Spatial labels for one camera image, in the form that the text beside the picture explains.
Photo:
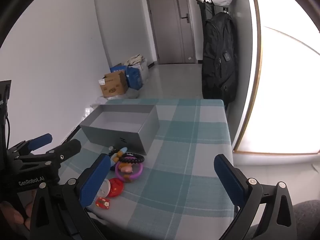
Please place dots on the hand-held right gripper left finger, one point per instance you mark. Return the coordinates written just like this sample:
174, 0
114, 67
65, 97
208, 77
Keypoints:
95, 180

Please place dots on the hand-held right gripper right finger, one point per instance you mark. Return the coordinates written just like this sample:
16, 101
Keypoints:
230, 180

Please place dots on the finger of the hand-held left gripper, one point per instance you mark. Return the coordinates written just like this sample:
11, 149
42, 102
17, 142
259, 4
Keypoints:
67, 148
40, 140

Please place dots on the white round case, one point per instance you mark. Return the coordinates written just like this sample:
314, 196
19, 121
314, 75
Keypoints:
106, 187

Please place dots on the red round compact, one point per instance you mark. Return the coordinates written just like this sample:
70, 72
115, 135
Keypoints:
116, 187

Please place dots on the small red patterned card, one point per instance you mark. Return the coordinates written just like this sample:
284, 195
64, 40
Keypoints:
103, 203

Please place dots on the pink pig charm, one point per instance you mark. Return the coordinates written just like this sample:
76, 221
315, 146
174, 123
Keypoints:
126, 168

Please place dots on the grey box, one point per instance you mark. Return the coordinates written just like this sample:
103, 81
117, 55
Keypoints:
120, 135

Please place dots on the person's left hand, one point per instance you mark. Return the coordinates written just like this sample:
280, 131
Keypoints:
11, 216

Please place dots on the brown cardboard box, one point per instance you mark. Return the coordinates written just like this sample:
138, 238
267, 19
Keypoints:
113, 85

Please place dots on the person's grey pants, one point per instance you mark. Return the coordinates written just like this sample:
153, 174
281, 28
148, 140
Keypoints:
307, 220

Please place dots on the blue cardboard box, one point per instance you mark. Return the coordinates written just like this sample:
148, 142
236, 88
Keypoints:
133, 78

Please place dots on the frosted glass window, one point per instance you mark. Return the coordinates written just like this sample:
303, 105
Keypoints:
287, 92

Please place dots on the cream tote bag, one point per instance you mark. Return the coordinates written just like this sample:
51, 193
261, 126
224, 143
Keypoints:
135, 59

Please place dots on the black backpack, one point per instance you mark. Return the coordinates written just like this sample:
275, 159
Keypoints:
217, 67

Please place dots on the grey door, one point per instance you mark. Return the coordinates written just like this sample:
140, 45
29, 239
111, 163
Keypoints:
167, 30

